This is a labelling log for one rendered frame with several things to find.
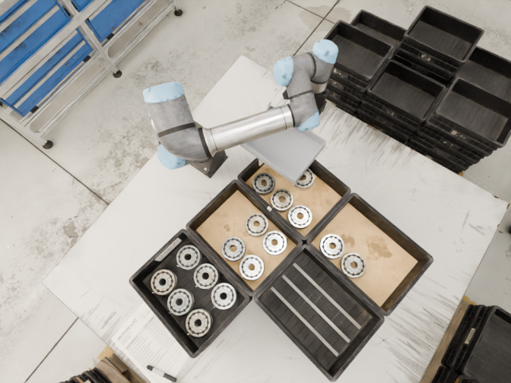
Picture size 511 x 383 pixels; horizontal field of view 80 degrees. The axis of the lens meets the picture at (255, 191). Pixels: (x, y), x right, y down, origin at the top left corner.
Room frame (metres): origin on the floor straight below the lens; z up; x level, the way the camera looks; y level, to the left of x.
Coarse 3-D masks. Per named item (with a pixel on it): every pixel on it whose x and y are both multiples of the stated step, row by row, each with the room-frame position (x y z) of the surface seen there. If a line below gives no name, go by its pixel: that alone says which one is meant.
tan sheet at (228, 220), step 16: (224, 208) 0.38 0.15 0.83; (240, 208) 0.37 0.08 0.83; (256, 208) 0.36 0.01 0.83; (208, 224) 0.32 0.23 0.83; (224, 224) 0.31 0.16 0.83; (240, 224) 0.30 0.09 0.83; (256, 224) 0.29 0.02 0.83; (272, 224) 0.28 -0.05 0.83; (208, 240) 0.25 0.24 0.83; (256, 240) 0.22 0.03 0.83; (288, 240) 0.19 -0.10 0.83; (272, 256) 0.14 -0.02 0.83
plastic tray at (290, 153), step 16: (240, 144) 0.57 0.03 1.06; (256, 144) 0.56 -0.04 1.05; (272, 144) 0.55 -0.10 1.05; (288, 144) 0.54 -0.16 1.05; (304, 144) 0.52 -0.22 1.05; (320, 144) 0.51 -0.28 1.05; (272, 160) 0.48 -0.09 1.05; (288, 160) 0.47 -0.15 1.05; (304, 160) 0.46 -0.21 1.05; (288, 176) 0.39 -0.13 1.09
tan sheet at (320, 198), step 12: (264, 168) 0.55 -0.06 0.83; (276, 180) 0.48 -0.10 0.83; (300, 192) 0.40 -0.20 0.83; (312, 192) 0.39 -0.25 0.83; (324, 192) 0.38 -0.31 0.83; (336, 192) 0.37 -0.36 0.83; (300, 204) 0.34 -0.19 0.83; (312, 204) 0.33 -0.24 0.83; (324, 204) 0.32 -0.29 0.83; (300, 216) 0.29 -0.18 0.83; (312, 216) 0.28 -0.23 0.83; (312, 228) 0.23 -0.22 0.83
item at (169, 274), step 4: (156, 272) 0.15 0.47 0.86; (160, 272) 0.15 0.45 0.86; (164, 272) 0.15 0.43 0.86; (168, 272) 0.14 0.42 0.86; (156, 276) 0.14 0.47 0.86; (160, 276) 0.13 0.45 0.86; (168, 276) 0.13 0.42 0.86; (172, 276) 0.13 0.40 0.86; (152, 280) 0.12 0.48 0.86; (156, 280) 0.12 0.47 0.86; (172, 280) 0.11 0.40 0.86; (152, 284) 0.11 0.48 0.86; (156, 284) 0.10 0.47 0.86; (168, 284) 0.10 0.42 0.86; (172, 284) 0.09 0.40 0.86; (152, 288) 0.09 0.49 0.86; (156, 288) 0.09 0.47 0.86; (160, 288) 0.09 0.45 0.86; (164, 288) 0.08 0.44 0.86; (168, 288) 0.08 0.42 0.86; (172, 288) 0.08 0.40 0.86; (156, 292) 0.07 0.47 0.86; (160, 292) 0.07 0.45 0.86; (164, 292) 0.07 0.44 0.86; (168, 292) 0.07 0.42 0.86
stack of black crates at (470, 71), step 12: (480, 48) 1.26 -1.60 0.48; (468, 60) 1.26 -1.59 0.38; (480, 60) 1.22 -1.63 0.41; (492, 60) 1.18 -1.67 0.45; (504, 60) 1.14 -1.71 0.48; (456, 72) 1.12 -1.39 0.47; (468, 72) 1.16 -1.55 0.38; (480, 72) 1.15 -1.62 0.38; (492, 72) 1.13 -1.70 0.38; (504, 72) 1.10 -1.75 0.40; (480, 84) 1.06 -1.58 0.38; (492, 84) 1.04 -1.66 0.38; (504, 84) 1.03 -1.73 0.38; (504, 96) 0.94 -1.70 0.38
